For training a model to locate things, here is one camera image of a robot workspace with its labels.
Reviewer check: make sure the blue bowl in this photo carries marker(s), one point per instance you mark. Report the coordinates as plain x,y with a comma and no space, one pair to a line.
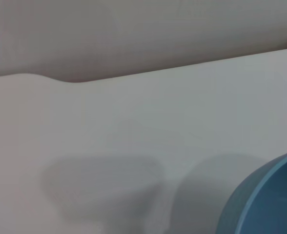
272,195

